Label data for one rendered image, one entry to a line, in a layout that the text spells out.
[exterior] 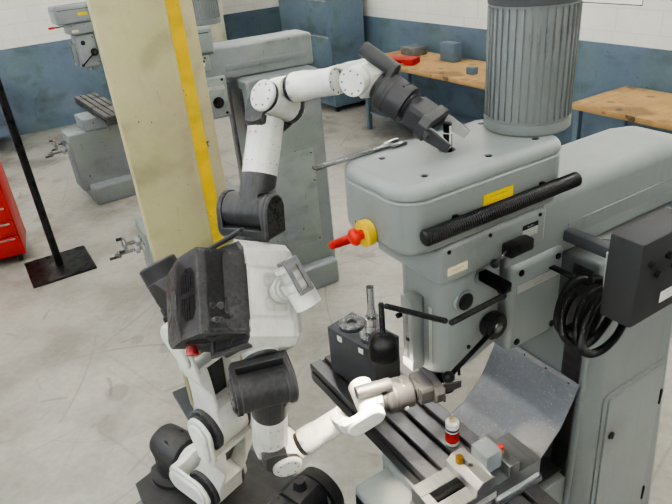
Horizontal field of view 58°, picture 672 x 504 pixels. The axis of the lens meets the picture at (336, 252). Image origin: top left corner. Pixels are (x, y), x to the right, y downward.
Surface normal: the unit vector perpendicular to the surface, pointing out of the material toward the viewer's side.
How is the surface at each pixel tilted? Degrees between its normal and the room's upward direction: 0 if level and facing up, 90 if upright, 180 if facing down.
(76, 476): 0
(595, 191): 90
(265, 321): 57
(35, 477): 0
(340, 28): 90
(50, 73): 90
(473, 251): 90
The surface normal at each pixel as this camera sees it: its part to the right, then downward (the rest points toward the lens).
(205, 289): 0.65, -0.26
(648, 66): -0.84, 0.32
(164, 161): 0.54, 0.36
